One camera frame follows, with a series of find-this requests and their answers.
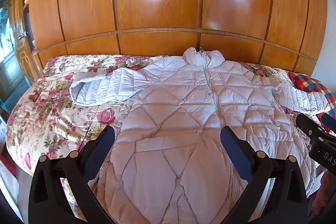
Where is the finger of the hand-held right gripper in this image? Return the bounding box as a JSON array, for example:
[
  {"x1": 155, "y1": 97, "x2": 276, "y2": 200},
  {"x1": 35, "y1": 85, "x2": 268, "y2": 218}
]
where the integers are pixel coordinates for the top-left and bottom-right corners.
[
  {"x1": 322, "y1": 113, "x2": 336, "y2": 135},
  {"x1": 296, "y1": 113, "x2": 336, "y2": 151}
]

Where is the carved wooden cabinet door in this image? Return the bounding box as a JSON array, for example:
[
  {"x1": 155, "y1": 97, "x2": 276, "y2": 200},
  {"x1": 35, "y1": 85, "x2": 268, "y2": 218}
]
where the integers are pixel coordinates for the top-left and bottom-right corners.
[{"x1": 7, "y1": 0, "x2": 40, "y2": 84}]

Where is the colourful checkered pillow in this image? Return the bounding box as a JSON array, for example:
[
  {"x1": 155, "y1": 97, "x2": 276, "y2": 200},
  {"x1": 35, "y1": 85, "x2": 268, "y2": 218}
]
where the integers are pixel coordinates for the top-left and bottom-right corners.
[{"x1": 287, "y1": 71, "x2": 336, "y2": 135}]

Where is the floral bedspread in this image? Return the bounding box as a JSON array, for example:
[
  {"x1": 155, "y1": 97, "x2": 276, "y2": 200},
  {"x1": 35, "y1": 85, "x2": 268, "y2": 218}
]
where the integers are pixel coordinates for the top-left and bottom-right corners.
[{"x1": 5, "y1": 54, "x2": 319, "y2": 216}]

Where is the wooden wardrobe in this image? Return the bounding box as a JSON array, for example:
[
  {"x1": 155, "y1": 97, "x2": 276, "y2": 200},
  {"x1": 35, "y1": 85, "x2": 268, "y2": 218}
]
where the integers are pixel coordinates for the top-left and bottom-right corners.
[{"x1": 28, "y1": 0, "x2": 328, "y2": 77}]

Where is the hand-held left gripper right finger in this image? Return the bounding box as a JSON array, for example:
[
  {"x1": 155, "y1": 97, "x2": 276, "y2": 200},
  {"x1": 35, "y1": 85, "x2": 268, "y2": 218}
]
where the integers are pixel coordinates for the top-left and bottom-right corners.
[{"x1": 220, "y1": 126, "x2": 309, "y2": 224}]

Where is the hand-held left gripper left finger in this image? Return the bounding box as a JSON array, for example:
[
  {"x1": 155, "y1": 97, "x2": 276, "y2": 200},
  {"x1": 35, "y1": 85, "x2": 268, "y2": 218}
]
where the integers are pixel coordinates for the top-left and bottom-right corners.
[{"x1": 28, "y1": 124, "x2": 116, "y2": 224}]

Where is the white quilted puffer jacket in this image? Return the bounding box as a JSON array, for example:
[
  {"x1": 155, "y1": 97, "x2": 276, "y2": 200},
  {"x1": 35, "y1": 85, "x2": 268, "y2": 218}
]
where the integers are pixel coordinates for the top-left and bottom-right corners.
[{"x1": 70, "y1": 47, "x2": 332, "y2": 224}]

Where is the person's right hand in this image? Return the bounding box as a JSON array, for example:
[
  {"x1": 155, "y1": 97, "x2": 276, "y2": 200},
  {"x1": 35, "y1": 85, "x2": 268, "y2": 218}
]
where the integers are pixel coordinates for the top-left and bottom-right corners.
[{"x1": 312, "y1": 171, "x2": 336, "y2": 216}]

